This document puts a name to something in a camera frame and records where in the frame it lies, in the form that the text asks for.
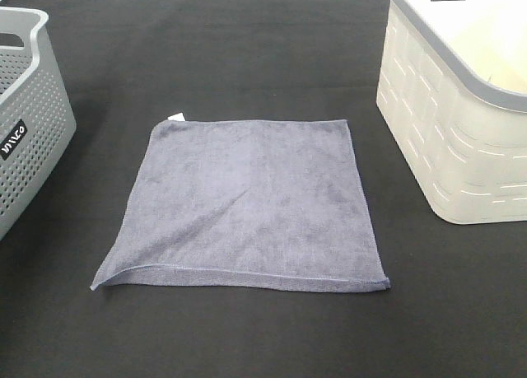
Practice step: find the cream plastic basket grey rim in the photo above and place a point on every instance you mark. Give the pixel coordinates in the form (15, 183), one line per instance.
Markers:
(452, 90)

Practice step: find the dark blue grey towel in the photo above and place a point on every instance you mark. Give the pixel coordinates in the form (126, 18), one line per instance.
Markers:
(247, 203)

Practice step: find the grey perforated plastic basket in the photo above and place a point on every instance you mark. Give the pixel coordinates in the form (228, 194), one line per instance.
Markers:
(37, 122)

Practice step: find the black table cloth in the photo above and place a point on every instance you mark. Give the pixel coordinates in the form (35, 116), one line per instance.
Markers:
(457, 302)

